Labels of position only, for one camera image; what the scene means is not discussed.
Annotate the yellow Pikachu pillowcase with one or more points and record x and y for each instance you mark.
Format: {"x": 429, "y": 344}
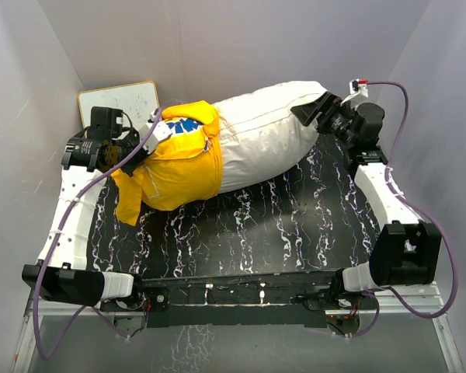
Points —
{"x": 182, "y": 169}

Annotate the small whiteboard wooden frame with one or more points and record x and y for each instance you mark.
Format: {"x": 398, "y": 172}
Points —
{"x": 137, "y": 100}

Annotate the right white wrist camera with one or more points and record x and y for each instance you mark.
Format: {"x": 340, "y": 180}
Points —
{"x": 358, "y": 93}

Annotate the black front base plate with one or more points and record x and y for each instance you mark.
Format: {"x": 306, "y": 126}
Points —
{"x": 233, "y": 307}

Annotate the white pillow insert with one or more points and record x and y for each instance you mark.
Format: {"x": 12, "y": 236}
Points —
{"x": 260, "y": 137}

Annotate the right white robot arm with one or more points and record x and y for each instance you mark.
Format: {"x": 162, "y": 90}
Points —
{"x": 407, "y": 249}

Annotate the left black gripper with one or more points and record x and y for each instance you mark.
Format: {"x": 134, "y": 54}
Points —
{"x": 129, "y": 169}

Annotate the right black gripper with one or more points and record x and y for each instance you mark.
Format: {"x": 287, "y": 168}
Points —
{"x": 307, "y": 113}

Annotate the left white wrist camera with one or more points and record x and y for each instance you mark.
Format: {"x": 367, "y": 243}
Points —
{"x": 154, "y": 131}

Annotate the aluminium frame rail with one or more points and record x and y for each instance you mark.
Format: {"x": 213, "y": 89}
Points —
{"x": 406, "y": 295}

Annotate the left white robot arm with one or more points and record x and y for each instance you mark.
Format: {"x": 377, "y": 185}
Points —
{"x": 60, "y": 274}

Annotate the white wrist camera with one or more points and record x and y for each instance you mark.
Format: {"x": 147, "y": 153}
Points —
{"x": 358, "y": 93}
{"x": 154, "y": 131}

